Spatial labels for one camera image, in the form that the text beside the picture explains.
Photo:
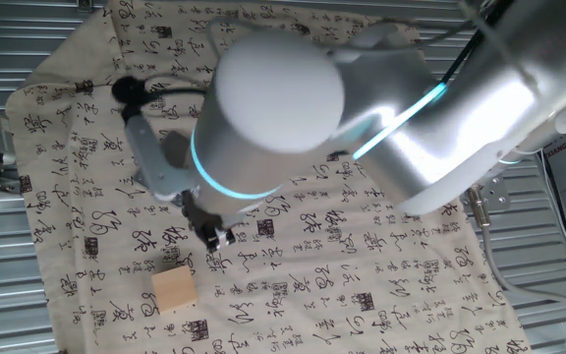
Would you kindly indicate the grey metal camera bracket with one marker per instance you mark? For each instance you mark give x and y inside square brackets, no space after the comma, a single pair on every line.
[150,157]

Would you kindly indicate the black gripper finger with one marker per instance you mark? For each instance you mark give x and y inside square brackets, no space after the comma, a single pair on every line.
[211,242]
[227,237]

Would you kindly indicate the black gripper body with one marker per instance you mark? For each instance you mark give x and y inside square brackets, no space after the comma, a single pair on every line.
[199,216]

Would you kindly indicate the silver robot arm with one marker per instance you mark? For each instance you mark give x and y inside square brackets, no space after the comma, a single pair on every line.
[273,98]

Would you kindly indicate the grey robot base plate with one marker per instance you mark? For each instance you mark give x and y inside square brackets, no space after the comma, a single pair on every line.
[496,194]

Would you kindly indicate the light wooden block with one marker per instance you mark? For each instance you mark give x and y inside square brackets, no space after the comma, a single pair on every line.
[175,289]

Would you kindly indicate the silver digital scale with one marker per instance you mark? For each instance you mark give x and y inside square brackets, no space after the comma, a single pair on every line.
[175,147]

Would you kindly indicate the beige calligraphy print cloth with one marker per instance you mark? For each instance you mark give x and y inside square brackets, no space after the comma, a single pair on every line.
[312,275]

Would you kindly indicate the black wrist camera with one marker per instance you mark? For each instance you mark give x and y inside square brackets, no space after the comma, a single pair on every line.
[128,93]

